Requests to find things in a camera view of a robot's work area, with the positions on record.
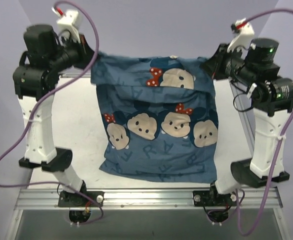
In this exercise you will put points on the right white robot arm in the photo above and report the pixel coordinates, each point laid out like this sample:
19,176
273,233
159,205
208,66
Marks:
272,104

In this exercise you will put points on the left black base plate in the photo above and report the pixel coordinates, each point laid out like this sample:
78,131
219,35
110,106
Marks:
70,200

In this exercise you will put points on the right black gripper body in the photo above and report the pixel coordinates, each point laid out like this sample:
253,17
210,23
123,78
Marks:
215,64

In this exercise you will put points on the aluminium front rail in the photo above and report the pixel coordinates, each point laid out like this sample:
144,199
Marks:
139,199

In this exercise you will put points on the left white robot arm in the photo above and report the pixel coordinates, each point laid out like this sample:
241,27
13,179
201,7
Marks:
35,81

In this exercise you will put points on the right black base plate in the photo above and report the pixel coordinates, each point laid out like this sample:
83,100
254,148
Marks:
204,198

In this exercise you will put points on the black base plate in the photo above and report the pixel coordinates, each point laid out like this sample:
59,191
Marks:
70,200
204,198

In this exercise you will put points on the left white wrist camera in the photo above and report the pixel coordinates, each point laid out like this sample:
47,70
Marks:
69,23

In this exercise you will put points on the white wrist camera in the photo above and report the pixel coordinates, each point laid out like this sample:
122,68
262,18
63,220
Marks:
243,34
69,23

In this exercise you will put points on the blue cartoon print pillowcase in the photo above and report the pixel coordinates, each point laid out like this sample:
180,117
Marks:
159,116

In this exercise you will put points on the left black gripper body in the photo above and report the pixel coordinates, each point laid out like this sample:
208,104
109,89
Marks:
83,53

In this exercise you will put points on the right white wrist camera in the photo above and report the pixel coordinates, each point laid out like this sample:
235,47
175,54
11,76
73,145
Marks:
243,34

